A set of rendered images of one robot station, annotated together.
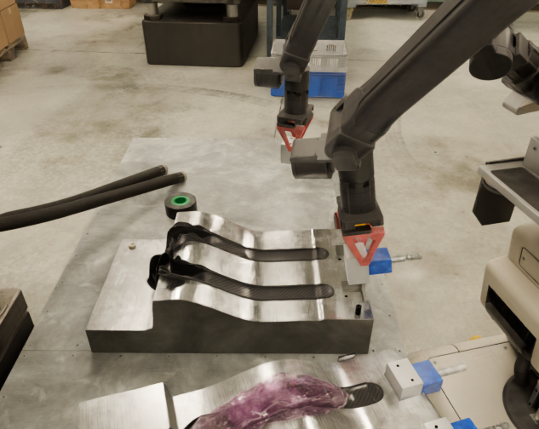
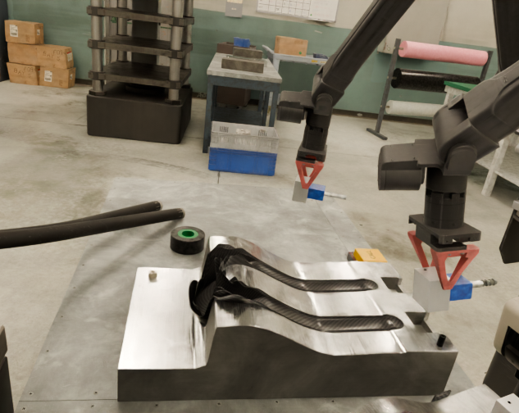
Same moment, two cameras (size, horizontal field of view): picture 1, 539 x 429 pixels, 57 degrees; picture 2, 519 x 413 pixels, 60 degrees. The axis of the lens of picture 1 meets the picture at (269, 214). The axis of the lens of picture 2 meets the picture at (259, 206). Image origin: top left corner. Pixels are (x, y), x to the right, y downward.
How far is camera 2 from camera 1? 0.34 m
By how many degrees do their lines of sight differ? 15
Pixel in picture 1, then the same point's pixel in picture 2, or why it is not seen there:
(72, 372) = not seen: outside the picture
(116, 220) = (114, 251)
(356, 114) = (497, 102)
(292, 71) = (325, 103)
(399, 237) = not seen: hidden behind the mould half
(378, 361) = (475, 399)
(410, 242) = not seen: hidden behind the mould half
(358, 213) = (451, 228)
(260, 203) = (267, 242)
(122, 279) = (149, 310)
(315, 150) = (413, 155)
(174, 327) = (233, 364)
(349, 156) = (474, 153)
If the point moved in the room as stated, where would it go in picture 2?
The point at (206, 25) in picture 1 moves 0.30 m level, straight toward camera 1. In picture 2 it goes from (148, 105) to (150, 111)
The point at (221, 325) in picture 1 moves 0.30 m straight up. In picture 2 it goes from (291, 360) to (330, 161)
